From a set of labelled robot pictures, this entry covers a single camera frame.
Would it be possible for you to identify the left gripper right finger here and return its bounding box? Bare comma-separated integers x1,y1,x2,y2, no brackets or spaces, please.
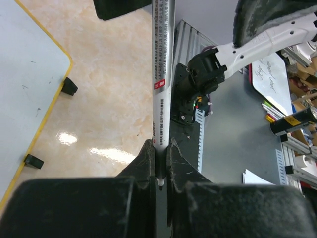
167,139,317,238

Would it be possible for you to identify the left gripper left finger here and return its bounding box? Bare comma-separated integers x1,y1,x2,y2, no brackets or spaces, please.
0,139,156,238

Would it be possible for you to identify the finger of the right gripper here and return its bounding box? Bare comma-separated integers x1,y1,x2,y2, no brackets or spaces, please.
232,0,317,48
93,0,152,21

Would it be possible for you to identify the white whiteboard yellow frame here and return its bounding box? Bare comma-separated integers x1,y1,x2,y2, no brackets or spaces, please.
0,0,73,206

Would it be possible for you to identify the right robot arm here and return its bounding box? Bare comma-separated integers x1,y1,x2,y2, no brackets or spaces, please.
94,0,317,102

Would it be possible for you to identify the black whiteboard foot right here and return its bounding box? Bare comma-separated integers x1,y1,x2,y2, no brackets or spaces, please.
61,77,78,96

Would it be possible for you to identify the printed paper stack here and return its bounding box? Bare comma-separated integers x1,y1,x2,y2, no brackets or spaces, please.
242,169,273,185

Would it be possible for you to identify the black yellow cylinder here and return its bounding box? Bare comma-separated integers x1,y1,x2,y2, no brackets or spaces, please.
270,107,317,136

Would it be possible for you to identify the aluminium frame rail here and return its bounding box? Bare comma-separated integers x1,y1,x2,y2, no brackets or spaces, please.
172,20,217,84

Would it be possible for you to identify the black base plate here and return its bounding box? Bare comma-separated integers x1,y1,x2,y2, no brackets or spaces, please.
170,63,201,172

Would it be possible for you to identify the grey slotted cable duct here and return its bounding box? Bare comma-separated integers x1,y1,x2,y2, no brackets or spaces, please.
195,108,205,173

